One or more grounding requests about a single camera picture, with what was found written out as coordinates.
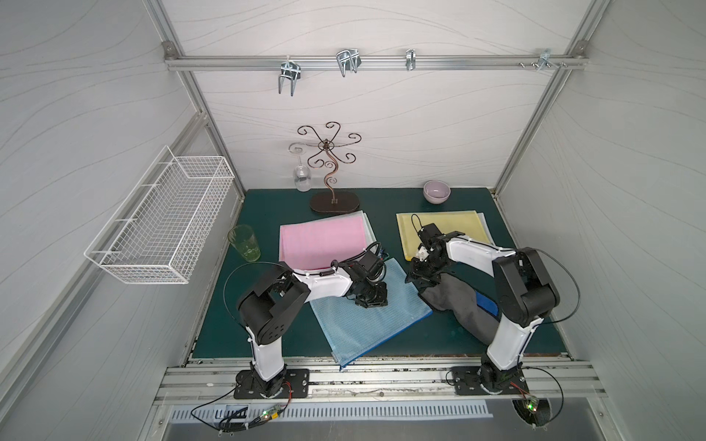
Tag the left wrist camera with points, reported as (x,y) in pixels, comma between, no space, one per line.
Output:
(372,263)

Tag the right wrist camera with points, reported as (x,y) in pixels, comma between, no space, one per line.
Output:
(427,231)

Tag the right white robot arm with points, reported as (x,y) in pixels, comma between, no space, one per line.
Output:
(525,294)

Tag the metal bracket right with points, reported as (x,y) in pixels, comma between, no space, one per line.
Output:
(545,61)

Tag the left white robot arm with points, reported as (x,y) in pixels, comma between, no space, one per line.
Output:
(271,306)

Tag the pink mesh document bag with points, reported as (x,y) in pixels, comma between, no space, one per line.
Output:
(322,240)

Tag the metal hook clamp left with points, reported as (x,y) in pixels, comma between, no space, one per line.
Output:
(290,74)

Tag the metal hook clamp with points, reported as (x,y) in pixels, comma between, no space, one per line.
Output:
(348,61)
(290,74)

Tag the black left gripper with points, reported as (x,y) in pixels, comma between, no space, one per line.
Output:
(370,295)

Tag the bronze scroll stand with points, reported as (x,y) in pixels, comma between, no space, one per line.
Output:
(333,201)

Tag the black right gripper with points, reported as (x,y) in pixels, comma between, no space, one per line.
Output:
(419,270)

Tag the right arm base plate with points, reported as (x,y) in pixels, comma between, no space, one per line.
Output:
(488,380)

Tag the yellow mesh document bag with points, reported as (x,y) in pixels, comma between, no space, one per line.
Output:
(470,223)

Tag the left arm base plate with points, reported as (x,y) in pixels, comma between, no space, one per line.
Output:
(293,382)

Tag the white wire basket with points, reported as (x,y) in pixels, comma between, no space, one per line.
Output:
(156,235)

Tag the aluminium top rail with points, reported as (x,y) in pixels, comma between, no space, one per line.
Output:
(322,63)

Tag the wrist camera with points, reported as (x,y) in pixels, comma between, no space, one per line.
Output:
(372,263)
(427,231)

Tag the green drinking glass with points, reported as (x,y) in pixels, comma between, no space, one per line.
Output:
(242,237)

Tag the purple bowl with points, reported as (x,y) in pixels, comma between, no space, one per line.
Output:
(436,192)

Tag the metal hook clamp middle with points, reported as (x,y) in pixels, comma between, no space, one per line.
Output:
(348,61)

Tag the hanging wine glass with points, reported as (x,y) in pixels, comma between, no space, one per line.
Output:
(301,173)

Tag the metal ring clamp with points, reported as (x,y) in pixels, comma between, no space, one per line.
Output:
(411,60)

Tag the grey microfibre cloth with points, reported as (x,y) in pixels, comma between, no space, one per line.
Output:
(477,313)

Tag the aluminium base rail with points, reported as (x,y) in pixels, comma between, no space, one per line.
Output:
(385,379)

